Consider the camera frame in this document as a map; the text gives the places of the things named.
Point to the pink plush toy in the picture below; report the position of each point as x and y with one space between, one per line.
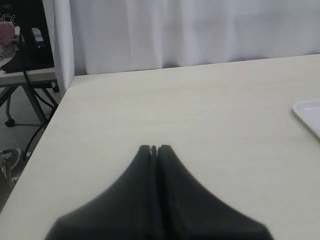
7 34

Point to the black device on side table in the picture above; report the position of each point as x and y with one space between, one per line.
34 51

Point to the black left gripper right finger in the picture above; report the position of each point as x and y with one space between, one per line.
191 212

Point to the grey side table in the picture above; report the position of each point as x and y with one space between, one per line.
43 79

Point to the white curtain backdrop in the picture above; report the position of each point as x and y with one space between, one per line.
108 36

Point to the white plastic tray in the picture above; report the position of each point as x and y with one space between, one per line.
308 113

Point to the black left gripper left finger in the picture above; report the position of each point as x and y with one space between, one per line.
125 211

